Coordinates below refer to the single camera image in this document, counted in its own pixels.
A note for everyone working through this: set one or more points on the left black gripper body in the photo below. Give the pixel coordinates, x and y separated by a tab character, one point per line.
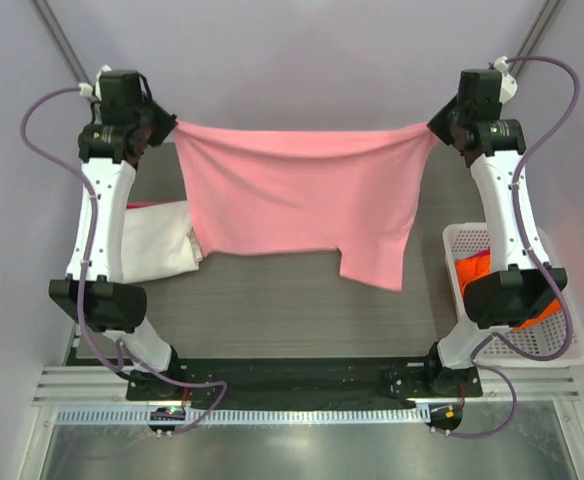
142	116

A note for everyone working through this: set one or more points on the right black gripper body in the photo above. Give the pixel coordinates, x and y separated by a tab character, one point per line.
457	116

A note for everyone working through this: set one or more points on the pink t shirt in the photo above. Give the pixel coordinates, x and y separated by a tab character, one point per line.
271	192

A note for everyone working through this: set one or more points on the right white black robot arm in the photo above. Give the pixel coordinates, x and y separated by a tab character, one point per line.
522	282

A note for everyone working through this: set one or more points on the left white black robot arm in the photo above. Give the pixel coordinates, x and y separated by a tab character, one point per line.
92	291

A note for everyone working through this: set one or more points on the folded red t shirt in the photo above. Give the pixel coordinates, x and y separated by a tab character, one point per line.
136	205

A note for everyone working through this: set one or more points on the folded white t shirt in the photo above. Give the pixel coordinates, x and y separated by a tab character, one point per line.
159	242

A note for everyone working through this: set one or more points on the orange t shirt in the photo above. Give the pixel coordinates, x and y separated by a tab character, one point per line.
478	266

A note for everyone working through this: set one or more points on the white perforated plastic basket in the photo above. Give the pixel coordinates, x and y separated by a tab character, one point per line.
466	239

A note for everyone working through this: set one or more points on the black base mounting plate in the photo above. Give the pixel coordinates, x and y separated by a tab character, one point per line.
308	384

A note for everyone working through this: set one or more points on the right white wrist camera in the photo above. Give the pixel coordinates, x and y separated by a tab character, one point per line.
509	86

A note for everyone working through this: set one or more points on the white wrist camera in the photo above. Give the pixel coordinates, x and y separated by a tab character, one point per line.
92	91
509	86

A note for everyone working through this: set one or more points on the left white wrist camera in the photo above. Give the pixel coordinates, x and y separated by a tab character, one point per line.
92	91

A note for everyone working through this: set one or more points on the right aluminium frame post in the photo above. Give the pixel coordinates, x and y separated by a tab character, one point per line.
541	25

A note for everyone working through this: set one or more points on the aluminium frame post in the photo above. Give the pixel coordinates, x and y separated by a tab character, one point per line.
59	39
541	25

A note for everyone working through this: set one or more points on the left aluminium frame post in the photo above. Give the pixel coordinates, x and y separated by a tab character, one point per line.
59	39

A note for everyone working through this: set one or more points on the white slotted cable duct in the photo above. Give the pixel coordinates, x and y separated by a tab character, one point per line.
175	416

